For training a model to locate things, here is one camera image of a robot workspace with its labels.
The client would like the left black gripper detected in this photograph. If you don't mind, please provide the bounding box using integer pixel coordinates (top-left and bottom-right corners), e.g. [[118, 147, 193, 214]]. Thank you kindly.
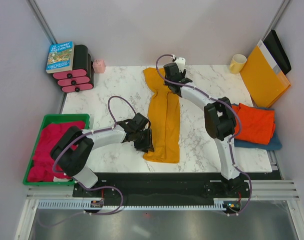
[[133, 128, 154, 153]]

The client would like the yellow t shirt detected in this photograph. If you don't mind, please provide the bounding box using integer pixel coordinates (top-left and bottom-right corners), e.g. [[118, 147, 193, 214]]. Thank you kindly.
[[143, 67, 180, 164]]

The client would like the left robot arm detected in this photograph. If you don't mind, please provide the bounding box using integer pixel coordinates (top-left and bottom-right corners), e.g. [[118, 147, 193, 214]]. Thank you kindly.
[[50, 113, 154, 197]]

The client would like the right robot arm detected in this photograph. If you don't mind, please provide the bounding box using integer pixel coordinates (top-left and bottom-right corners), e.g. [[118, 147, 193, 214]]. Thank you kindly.
[[164, 62, 242, 197]]

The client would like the yellow mug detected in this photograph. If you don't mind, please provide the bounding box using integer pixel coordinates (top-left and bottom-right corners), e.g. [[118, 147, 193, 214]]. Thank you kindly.
[[229, 54, 247, 74]]

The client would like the small pink cube box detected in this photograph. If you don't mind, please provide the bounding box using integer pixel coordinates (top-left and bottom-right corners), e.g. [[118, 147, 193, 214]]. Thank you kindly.
[[92, 59, 106, 74]]

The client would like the orange padded envelope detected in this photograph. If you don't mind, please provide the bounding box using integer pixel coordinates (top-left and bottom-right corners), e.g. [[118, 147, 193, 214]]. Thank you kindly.
[[240, 46, 291, 108]]

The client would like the black pink drawer unit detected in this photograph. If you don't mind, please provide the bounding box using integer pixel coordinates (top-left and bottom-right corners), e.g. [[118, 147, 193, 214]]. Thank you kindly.
[[52, 44, 94, 93]]

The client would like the orange folded t shirt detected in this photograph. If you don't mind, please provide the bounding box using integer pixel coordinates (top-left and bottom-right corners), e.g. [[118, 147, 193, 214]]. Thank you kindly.
[[232, 103, 275, 145]]

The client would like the green plastic tray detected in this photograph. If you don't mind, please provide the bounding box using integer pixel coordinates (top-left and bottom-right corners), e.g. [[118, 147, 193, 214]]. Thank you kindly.
[[23, 113, 90, 187]]

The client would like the white grey envelope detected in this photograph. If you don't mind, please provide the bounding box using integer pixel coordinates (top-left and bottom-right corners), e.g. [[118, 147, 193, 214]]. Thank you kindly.
[[257, 40, 281, 75]]

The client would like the pink crumpled t shirt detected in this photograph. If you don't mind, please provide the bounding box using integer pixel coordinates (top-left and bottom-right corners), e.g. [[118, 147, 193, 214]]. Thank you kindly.
[[27, 121, 85, 183]]

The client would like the black folder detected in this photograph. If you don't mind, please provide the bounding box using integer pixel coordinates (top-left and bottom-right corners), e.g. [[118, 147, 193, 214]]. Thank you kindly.
[[263, 29, 291, 75]]

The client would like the blue folded t shirt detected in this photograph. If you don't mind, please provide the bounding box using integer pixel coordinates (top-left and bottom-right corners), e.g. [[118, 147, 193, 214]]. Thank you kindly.
[[234, 107, 282, 151]]

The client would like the blue treehouse book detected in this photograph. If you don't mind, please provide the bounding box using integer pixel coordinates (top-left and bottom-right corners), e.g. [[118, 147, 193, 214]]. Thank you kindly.
[[46, 41, 75, 74]]

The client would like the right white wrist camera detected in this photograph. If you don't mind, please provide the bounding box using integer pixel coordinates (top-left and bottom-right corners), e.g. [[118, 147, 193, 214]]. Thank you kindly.
[[172, 55, 186, 73]]

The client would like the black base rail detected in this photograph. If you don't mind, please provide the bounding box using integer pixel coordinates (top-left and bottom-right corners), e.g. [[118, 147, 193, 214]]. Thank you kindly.
[[72, 170, 251, 207]]

